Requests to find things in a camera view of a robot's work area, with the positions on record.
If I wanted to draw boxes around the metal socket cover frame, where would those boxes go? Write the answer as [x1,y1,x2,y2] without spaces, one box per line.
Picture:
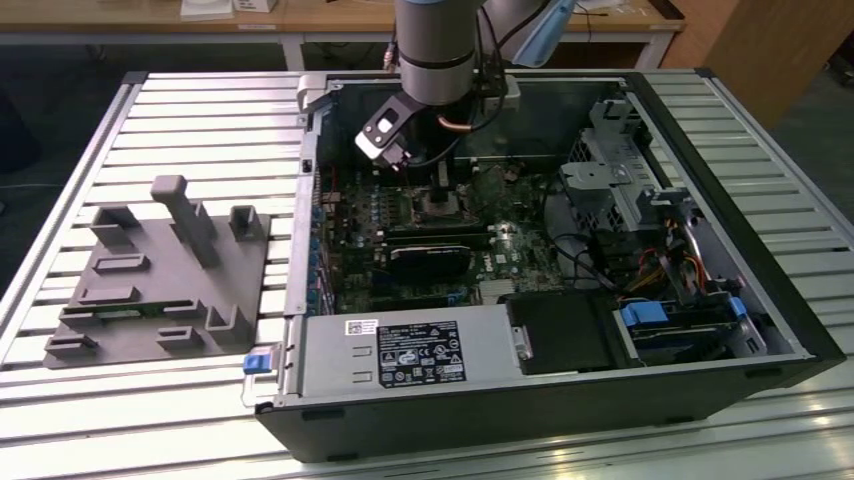
[464,164,510,214]

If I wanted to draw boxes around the CPU socket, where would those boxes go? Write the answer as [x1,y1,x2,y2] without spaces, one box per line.
[407,185,478,227]

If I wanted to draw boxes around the black RAM slot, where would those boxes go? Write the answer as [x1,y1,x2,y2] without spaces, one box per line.
[383,224,500,235]
[383,232,499,246]

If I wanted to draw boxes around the black graphics card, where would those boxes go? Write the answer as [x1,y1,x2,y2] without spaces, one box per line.
[384,242,475,281]

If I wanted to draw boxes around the green motherboard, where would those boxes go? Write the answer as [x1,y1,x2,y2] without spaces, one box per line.
[314,158,570,317]

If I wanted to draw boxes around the grey metal drive cage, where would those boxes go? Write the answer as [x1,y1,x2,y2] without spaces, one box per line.
[558,97,699,236]

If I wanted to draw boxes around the small silver heat sink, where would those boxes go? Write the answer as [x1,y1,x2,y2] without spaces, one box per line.
[479,278,520,302]

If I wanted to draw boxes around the black plastic shroud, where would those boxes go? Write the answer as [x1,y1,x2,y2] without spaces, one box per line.
[503,292,629,376]

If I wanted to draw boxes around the blue disk carrier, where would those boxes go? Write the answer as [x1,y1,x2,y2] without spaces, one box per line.
[618,298,670,332]

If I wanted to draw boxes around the grey power supply unit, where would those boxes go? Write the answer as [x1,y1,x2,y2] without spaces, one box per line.
[292,305,526,409]

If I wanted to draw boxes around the grey parts rack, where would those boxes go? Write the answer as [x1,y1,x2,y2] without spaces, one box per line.
[40,173,275,371]

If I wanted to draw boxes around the blue case latch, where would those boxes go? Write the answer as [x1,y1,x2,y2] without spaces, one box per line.
[242,351,276,375]

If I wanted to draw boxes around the hard disk drive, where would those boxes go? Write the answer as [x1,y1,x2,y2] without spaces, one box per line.
[626,319,743,362]

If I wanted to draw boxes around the wooden cabinet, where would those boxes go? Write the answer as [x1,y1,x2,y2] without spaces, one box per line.
[699,0,854,132]

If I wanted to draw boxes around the black PC case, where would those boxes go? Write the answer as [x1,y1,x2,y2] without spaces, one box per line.
[251,68,847,464]

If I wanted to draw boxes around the green RAM stick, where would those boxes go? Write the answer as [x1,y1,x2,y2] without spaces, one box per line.
[89,302,174,319]

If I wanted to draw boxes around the wooden desk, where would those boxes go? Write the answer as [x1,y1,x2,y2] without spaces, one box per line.
[0,0,689,72]

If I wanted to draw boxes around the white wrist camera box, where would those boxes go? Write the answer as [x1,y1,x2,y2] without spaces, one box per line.
[352,91,420,175]

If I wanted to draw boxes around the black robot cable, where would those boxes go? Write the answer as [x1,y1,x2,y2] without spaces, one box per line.
[470,0,555,131]

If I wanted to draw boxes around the black power cables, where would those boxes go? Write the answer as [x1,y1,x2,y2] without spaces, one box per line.
[550,229,642,294]

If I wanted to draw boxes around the orange yellow wire bundle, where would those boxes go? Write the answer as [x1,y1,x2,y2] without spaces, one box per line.
[623,249,710,296]

